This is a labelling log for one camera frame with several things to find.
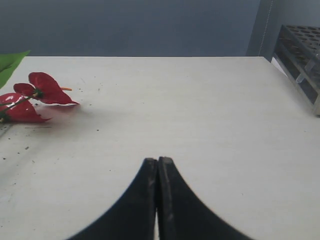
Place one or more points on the clear plastic test tube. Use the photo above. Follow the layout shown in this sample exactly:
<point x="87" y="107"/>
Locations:
<point x="310" y="67"/>

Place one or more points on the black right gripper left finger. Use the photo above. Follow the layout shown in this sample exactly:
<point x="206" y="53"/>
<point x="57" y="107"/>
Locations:
<point x="132" y="216"/>

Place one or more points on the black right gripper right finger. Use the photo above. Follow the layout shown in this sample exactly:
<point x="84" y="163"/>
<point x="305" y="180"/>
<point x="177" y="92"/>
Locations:
<point x="182" y="215"/>

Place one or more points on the metal test tube rack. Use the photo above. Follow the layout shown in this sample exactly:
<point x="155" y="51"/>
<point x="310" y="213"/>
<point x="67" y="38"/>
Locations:
<point x="298" y="51"/>

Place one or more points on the red artificial flower stem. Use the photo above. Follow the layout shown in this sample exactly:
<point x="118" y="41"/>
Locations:
<point x="16" y="106"/>

